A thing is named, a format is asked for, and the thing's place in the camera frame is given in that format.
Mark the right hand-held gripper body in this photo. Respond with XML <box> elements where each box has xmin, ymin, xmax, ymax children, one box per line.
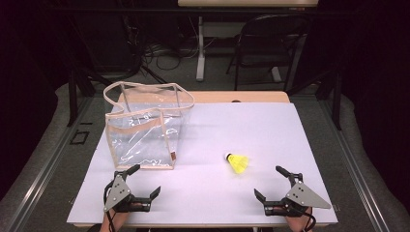
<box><xmin>263</xmin><ymin>172</ymin><xmax>333</xmax><ymax>218</ymax></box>

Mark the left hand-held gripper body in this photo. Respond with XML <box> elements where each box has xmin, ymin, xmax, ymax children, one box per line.
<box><xmin>103</xmin><ymin>170</ymin><xmax>153</xmax><ymax>214</ymax></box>

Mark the transparent bag with beige trim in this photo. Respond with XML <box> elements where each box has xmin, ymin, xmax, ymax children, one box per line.
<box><xmin>102</xmin><ymin>80</ymin><xmax>196</xmax><ymax>171</ymax></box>

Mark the yellow shuttlecock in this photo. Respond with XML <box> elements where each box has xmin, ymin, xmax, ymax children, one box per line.
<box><xmin>224</xmin><ymin>152</ymin><xmax>250</xmax><ymax>175</ymax></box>

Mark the person's left hand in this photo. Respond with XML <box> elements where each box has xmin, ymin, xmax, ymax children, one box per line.
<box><xmin>99</xmin><ymin>211</ymin><xmax>131</xmax><ymax>232</ymax></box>

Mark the person's right hand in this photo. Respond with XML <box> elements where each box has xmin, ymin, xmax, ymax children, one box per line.
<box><xmin>284</xmin><ymin>207</ymin><xmax>313</xmax><ymax>232</ymax></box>

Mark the white table mat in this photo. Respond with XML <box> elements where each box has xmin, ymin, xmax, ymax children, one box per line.
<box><xmin>66</xmin><ymin>101</ymin><xmax>338</xmax><ymax>226</ymax></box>

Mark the black metal stand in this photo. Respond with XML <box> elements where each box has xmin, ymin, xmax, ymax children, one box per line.
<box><xmin>285</xmin><ymin>68</ymin><xmax>343</xmax><ymax>131</ymax></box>
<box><xmin>65</xmin><ymin>66</ymin><xmax>112</xmax><ymax>128</ymax></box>

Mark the wooden table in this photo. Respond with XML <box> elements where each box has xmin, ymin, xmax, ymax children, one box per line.
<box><xmin>66</xmin><ymin>90</ymin><xmax>338</xmax><ymax>229</ymax></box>

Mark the black folding chair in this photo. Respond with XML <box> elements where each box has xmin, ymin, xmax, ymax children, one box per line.
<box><xmin>225</xmin><ymin>13</ymin><xmax>311</xmax><ymax>93</ymax></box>

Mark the white-legged desk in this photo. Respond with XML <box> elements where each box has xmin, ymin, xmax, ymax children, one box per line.
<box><xmin>177</xmin><ymin>0</ymin><xmax>319</xmax><ymax>83</ymax></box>

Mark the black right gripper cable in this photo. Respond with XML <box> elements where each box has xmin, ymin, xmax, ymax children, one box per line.
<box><xmin>302</xmin><ymin>208</ymin><xmax>319</xmax><ymax>232</ymax></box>

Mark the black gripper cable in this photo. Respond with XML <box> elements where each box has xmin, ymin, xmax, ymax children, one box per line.
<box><xmin>302</xmin><ymin>208</ymin><xmax>319</xmax><ymax>232</ymax></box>
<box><xmin>102</xmin><ymin>180</ymin><xmax>118</xmax><ymax>232</ymax></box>

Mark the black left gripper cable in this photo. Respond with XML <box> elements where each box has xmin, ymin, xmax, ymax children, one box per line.
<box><xmin>102</xmin><ymin>180</ymin><xmax>118</xmax><ymax>232</ymax></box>

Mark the aluminium floor rail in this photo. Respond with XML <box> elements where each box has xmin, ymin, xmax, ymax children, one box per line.
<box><xmin>6</xmin><ymin>96</ymin><xmax>95</xmax><ymax>232</ymax></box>
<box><xmin>317</xmin><ymin>96</ymin><xmax>393</xmax><ymax>232</ymax></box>

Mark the black floor socket frame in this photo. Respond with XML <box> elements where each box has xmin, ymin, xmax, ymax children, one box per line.
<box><xmin>70</xmin><ymin>129</ymin><xmax>91</xmax><ymax>146</ymax></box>

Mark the tangle of floor cables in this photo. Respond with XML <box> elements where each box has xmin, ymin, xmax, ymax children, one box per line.
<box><xmin>122</xmin><ymin>14</ymin><xmax>223</xmax><ymax>81</ymax></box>

